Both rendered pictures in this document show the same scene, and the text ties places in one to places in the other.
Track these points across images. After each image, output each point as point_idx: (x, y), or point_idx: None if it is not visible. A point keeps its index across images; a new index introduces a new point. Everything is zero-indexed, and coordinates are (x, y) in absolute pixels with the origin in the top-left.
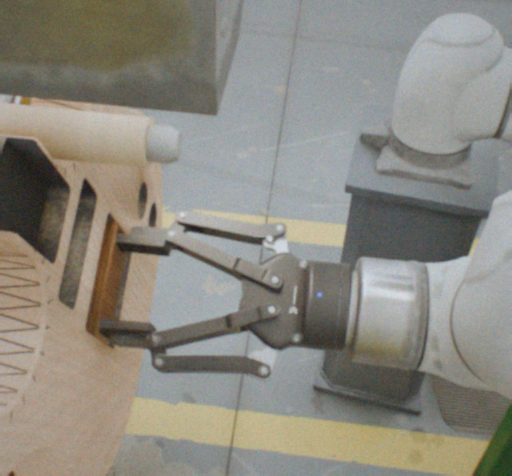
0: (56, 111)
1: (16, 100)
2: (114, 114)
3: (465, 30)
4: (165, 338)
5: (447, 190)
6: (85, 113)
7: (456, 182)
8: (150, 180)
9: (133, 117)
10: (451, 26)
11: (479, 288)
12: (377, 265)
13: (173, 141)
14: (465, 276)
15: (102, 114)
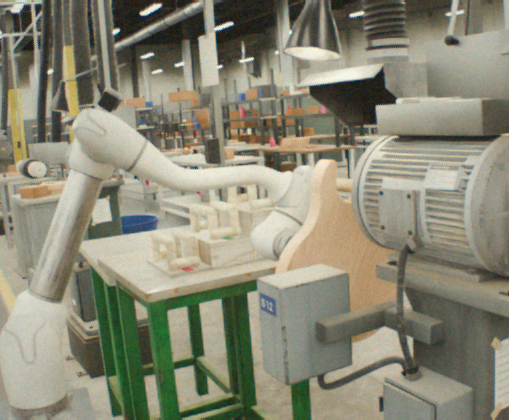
0: (348, 179)
1: (310, 266)
2: (338, 179)
3: (32, 317)
4: None
5: (77, 401)
6: (343, 179)
7: (71, 396)
8: None
9: (336, 178)
10: (27, 321)
11: (307, 193)
12: (288, 233)
13: None
14: (299, 202)
15: (340, 179)
